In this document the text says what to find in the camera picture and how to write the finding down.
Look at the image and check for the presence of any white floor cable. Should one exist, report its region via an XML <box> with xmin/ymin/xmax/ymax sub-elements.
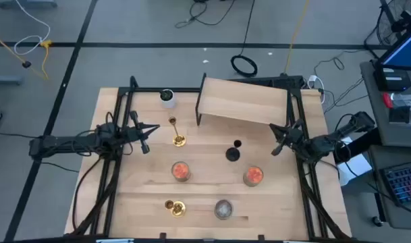
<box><xmin>13</xmin><ymin>0</ymin><xmax>51</xmax><ymax>57</ymax></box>

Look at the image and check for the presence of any wooden shelf with black legs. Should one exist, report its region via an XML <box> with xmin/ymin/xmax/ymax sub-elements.
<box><xmin>194</xmin><ymin>72</ymin><xmax>296</xmax><ymax>126</ymax></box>

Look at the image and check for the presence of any black box device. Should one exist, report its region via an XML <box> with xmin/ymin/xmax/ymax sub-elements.
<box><xmin>373</xmin><ymin>65</ymin><xmax>411</xmax><ymax>92</ymax></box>

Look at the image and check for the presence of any white pot with plant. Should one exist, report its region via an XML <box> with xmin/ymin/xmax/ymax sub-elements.
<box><xmin>159</xmin><ymin>88</ymin><xmax>176</xmax><ymax>109</ymax></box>

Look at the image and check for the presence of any white power adapter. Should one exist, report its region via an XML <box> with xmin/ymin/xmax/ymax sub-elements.
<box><xmin>307</xmin><ymin>74</ymin><xmax>327</xmax><ymax>105</ymax></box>

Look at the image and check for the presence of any tall gold candlestick holder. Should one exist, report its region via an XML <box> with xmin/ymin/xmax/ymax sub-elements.
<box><xmin>168</xmin><ymin>116</ymin><xmax>187</xmax><ymax>148</ymax></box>

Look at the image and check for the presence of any grey side desk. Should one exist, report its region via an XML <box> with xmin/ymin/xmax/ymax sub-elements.
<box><xmin>359</xmin><ymin>59</ymin><xmax>411</xmax><ymax>149</ymax></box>

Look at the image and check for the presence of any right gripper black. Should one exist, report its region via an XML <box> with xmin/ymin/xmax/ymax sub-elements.
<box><xmin>269</xmin><ymin>119</ymin><xmax>306</xmax><ymax>157</ymax></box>

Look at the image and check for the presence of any long yellow floor cable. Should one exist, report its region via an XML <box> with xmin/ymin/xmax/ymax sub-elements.
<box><xmin>284</xmin><ymin>0</ymin><xmax>310</xmax><ymax>76</ymax></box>

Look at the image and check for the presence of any thin black looped cable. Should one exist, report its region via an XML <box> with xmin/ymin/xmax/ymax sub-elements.
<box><xmin>174</xmin><ymin>0</ymin><xmax>237</xmax><ymax>29</ymax></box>

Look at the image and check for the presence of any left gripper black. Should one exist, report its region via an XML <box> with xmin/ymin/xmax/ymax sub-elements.
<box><xmin>121</xmin><ymin>110</ymin><xmax>161</xmax><ymax>155</ymax></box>

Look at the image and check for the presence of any computer monitor with blue screen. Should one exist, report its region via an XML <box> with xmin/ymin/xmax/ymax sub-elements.
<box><xmin>377</xmin><ymin>23</ymin><xmax>411</xmax><ymax>72</ymax></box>

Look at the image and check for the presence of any large tin can floral label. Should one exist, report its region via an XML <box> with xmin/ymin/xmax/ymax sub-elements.
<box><xmin>213</xmin><ymin>198</ymin><xmax>234</xmax><ymax>221</ymax></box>

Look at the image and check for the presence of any white paper sheet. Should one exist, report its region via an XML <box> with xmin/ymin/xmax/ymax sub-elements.
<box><xmin>336</xmin><ymin>136</ymin><xmax>374</xmax><ymax>187</ymax></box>

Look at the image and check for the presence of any red-handled tool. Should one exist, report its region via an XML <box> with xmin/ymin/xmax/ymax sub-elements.
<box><xmin>382</xmin><ymin>92</ymin><xmax>394</xmax><ymax>109</ymax></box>

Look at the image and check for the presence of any black candlestick holder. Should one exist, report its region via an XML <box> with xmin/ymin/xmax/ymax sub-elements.
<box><xmin>225</xmin><ymin>139</ymin><xmax>242</xmax><ymax>163</ymax></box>

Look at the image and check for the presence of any black aluminium table frame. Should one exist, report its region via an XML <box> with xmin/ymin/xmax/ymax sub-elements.
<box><xmin>70</xmin><ymin>76</ymin><xmax>353</xmax><ymax>243</ymax></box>

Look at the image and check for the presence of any yellow cable with plug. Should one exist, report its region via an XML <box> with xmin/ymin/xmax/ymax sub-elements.
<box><xmin>0</xmin><ymin>31</ymin><xmax>53</xmax><ymax>81</ymax></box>

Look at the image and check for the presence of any black coiled floor cable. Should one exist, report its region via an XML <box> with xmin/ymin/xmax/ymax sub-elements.
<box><xmin>229</xmin><ymin>0</ymin><xmax>258</xmax><ymax>78</ymax></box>

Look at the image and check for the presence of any orange candle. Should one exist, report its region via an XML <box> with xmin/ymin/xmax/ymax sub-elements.
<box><xmin>171</xmin><ymin>161</ymin><xmax>192</xmax><ymax>183</ymax></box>
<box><xmin>242</xmin><ymin>165</ymin><xmax>265</xmax><ymax>188</ymax></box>

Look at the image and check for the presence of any short gold candlestick holder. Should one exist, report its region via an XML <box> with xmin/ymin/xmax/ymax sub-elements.
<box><xmin>164</xmin><ymin>199</ymin><xmax>187</xmax><ymax>218</ymax></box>

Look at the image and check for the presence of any small black square box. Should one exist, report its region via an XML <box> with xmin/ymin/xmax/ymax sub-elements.
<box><xmin>389</xmin><ymin>105</ymin><xmax>411</xmax><ymax>124</ymax></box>

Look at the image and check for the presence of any backlit computer keyboard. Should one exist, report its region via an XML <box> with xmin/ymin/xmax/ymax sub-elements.
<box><xmin>381</xmin><ymin>161</ymin><xmax>411</xmax><ymax>206</ymax></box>

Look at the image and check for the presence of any black wire fan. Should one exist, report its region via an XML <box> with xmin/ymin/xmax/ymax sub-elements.
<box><xmin>363</xmin><ymin>0</ymin><xmax>411</xmax><ymax>60</ymax></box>

